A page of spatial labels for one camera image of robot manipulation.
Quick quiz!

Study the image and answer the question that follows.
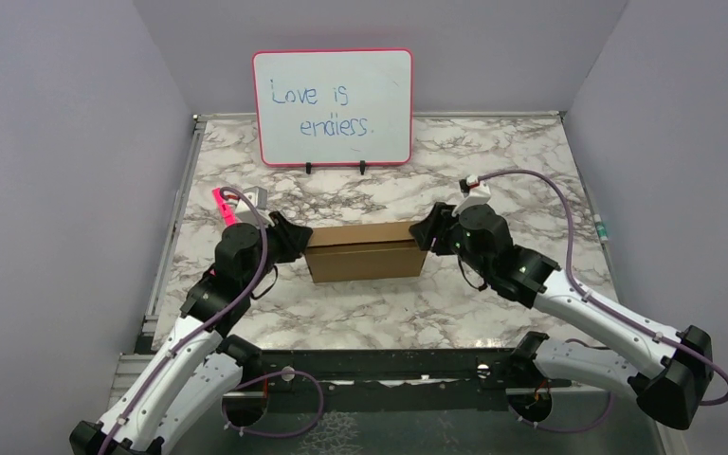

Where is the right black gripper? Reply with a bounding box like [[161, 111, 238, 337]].
[[410, 201, 491, 279]]

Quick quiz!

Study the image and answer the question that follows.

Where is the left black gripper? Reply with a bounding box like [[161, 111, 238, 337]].
[[246, 211, 315, 292]]

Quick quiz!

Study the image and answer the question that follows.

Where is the brown cardboard box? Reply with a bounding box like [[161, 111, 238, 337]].
[[305, 222, 427, 283]]

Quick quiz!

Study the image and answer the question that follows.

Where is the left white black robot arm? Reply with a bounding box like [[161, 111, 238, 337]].
[[69, 211, 313, 454]]

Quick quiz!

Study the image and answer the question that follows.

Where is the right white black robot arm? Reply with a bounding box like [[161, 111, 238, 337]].
[[409, 203, 714, 430]]

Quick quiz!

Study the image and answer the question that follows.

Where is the pink marker pen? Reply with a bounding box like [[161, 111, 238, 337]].
[[212, 187, 239, 226]]

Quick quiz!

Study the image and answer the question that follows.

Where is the pink framed whiteboard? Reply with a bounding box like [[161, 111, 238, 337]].
[[251, 48, 413, 167]]

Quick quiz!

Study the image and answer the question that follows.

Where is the green white marker pen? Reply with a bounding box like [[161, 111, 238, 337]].
[[593, 214, 609, 244]]

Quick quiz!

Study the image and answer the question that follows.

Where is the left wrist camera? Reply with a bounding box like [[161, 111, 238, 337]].
[[221, 186, 273, 226]]

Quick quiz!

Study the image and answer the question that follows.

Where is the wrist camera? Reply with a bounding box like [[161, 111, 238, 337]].
[[452, 174, 491, 217], [221, 186, 273, 226]]

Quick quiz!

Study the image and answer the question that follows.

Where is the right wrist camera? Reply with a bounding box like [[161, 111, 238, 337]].
[[452, 174, 491, 217]]

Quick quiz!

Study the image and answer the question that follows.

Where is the aluminium front rail frame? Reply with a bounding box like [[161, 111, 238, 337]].
[[94, 349, 670, 455]]

